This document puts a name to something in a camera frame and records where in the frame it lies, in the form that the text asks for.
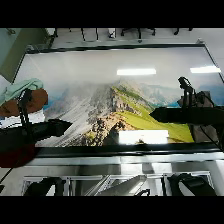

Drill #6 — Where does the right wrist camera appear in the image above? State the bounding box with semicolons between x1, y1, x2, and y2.
177;76;197;110

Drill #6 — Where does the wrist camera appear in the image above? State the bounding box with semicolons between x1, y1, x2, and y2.
17;87;35;137
177;76;197;110

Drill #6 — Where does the black office chair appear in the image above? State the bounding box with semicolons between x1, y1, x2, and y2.
120;27;157;40

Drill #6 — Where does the black cable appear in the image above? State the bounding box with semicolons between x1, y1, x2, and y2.
197;124;224;150

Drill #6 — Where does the pale green shirt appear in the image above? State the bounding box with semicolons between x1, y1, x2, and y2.
0;77;45;105

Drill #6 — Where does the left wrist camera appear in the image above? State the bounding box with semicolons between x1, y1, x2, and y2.
17;87;35;137

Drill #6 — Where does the white garment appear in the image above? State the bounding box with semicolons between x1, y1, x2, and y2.
0;109;47;130

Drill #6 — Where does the brown garment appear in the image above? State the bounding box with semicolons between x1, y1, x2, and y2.
0;88;50;118

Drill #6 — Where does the silver frame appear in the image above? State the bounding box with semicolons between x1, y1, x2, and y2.
0;151;224;197

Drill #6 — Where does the red garment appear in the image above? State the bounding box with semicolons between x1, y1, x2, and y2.
0;143;38;169

